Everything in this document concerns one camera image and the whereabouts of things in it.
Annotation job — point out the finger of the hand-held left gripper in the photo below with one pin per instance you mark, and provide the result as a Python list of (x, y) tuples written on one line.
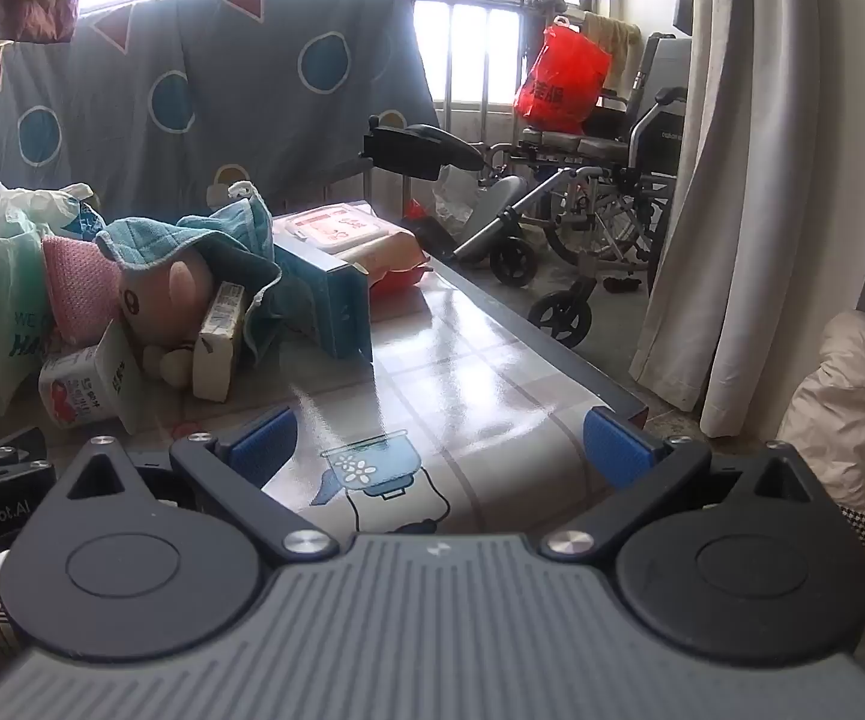
[(19, 446)]

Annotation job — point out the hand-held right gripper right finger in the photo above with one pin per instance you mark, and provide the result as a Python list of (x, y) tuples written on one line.
[(616, 450)]

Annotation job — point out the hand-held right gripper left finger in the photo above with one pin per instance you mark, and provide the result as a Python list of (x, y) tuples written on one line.
[(263, 439)]

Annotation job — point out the brown cream carton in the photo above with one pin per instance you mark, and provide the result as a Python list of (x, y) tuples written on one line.
[(214, 345)]

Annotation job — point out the light blue box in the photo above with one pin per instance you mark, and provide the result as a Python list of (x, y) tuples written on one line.
[(327, 292)]

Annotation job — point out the pink towel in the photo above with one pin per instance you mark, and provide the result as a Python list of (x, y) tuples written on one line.
[(79, 285)]

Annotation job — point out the pink plush toy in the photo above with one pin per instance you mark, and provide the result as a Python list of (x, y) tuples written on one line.
[(169, 285)]

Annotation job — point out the teal towel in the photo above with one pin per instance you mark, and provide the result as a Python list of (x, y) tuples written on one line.
[(244, 240)]

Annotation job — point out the printed table cover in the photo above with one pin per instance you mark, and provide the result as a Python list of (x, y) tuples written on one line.
[(462, 360)]

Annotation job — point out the red container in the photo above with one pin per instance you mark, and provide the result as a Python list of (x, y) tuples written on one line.
[(398, 286)]

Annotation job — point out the wet wipes pack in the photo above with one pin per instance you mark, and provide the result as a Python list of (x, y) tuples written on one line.
[(335, 229)]

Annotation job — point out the beige packet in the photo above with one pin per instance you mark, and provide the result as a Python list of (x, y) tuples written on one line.
[(395, 247)]

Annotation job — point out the beige jacket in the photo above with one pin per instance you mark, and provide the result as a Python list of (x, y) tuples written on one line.
[(852, 405)]

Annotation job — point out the white crumpled plastic bag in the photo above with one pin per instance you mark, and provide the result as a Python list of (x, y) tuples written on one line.
[(458, 199)]

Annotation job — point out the white curtain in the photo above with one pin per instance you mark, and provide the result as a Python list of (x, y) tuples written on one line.
[(740, 165)]

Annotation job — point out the wheelchair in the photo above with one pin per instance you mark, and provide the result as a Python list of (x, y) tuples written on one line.
[(567, 141)]

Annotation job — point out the black armrest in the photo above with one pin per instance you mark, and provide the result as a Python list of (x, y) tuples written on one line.
[(417, 146)]

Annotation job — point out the blue grey patterned blanket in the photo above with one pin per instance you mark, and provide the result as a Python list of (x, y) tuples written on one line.
[(252, 90)]

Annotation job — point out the red plastic bag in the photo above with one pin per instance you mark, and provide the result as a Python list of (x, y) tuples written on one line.
[(560, 82)]

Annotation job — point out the beige hanging towel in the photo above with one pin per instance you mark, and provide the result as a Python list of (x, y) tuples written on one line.
[(616, 37)]

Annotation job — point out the metal balcony railing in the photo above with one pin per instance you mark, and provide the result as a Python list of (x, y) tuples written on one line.
[(451, 52)]

